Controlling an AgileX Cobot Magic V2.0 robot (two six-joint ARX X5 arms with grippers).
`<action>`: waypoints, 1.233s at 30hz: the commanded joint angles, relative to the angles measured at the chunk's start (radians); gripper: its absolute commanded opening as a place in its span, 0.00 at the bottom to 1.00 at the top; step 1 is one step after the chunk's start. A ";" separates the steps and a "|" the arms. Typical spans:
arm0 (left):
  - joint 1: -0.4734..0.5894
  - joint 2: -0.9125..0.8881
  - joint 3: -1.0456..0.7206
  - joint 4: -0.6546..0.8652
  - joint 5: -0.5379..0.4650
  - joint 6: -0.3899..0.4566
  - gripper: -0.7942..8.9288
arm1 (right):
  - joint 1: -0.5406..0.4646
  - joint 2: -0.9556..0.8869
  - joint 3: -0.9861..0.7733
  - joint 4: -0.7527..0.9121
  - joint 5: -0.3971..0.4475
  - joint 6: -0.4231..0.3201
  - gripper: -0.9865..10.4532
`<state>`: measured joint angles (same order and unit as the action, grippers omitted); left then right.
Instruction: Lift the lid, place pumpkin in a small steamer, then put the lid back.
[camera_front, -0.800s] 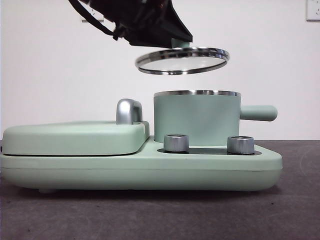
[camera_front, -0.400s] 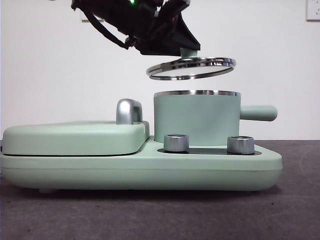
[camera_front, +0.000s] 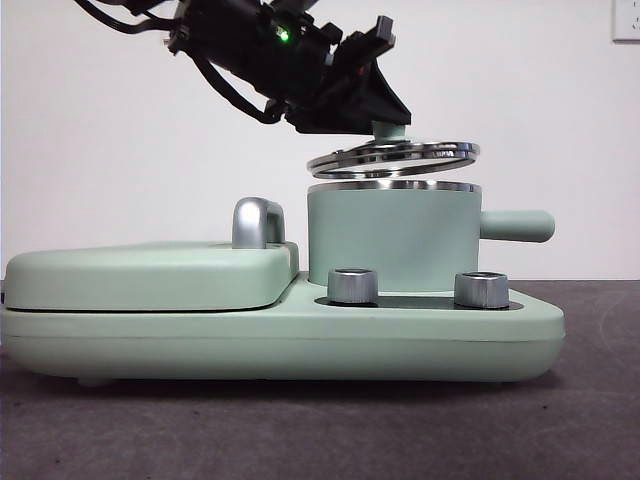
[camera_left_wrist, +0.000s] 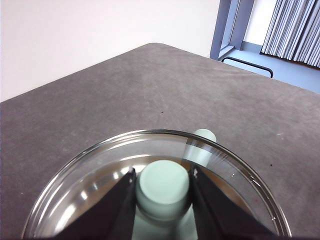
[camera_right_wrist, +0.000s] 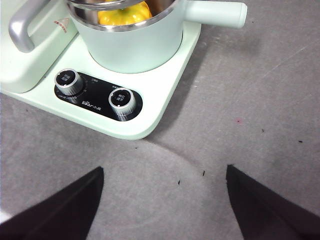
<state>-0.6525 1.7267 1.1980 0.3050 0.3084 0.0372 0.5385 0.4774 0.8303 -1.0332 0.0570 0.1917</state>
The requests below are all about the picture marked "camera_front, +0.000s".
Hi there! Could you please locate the mint green pot with handle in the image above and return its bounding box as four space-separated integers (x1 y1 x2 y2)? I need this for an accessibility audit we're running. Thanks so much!
306 180 557 296

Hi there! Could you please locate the mint green breakfast maker base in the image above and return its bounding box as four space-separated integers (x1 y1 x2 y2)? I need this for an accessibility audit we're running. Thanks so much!
0 272 567 389

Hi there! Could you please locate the white wall socket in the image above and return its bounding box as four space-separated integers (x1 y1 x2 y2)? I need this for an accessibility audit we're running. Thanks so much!
612 0 640 43

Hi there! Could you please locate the silver control knob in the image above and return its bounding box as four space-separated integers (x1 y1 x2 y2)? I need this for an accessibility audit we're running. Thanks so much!
453 271 511 309
327 267 380 305

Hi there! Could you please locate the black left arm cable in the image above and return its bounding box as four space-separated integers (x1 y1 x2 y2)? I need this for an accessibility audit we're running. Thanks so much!
74 0 281 124

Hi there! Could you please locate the glass lid with green knob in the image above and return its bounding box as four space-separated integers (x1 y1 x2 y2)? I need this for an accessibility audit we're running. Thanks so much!
305 122 481 180

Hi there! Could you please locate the green griddle cover, silver handle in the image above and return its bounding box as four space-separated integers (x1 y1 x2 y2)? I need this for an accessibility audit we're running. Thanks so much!
3 197 301 312

